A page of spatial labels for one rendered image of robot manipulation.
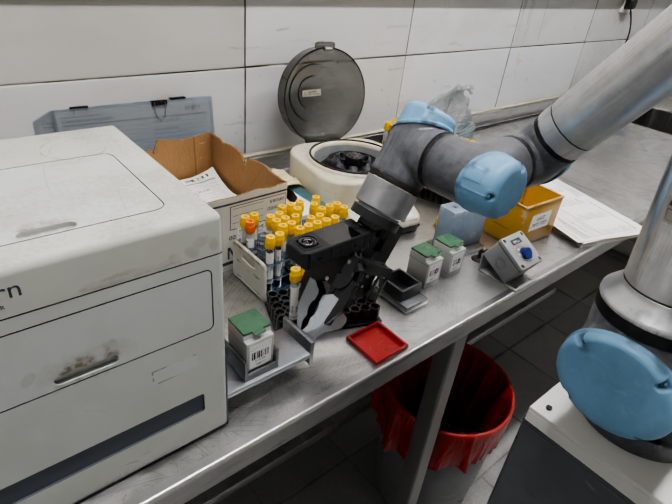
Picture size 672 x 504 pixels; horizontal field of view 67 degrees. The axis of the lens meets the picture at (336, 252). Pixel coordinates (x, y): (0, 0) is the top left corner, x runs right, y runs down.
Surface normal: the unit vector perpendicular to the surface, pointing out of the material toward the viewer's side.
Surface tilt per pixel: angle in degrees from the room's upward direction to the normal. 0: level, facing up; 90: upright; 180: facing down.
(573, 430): 1
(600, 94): 88
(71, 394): 90
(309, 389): 0
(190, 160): 88
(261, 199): 92
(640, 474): 1
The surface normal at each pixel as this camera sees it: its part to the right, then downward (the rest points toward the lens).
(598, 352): -0.78, 0.38
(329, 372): 0.10, -0.84
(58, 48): 0.64, 0.46
